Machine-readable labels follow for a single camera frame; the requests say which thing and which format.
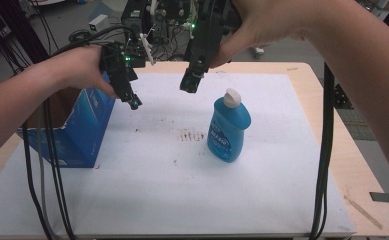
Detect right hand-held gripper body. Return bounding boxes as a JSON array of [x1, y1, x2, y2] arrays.
[[183, 0, 243, 78]]

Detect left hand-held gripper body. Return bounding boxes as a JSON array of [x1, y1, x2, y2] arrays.
[[99, 33, 156, 97]]

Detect blue bottle with white cap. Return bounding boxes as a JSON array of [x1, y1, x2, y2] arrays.
[[206, 87, 252, 164]]

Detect blue cardboard box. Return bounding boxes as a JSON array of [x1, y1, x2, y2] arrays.
[[16, 71, 117, 169]]

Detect person's left hand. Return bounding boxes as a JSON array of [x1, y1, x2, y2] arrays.
[[45, 44, 120, 100]]

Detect person's right hand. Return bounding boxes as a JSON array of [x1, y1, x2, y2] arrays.
[[209, 0, 320, 70]]

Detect white power adapter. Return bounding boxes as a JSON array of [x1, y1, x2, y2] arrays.
[[88, 13, 109, 32]]

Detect black equipment rack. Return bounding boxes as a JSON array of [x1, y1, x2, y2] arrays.
[[121, 0, 203, 62]]

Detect white table mat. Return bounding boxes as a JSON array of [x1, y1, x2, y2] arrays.
[[0, 72, 357, 238]]

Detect black tape strip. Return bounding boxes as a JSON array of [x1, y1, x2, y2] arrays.
[[369, 191, 389, 208]]

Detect black cable bundle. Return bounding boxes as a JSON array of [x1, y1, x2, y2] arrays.
[[309, 63, 336, 240], [21, 25, 140, 240]]

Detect grey cable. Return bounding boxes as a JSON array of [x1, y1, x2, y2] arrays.
[[36, 106, 58, 240]]

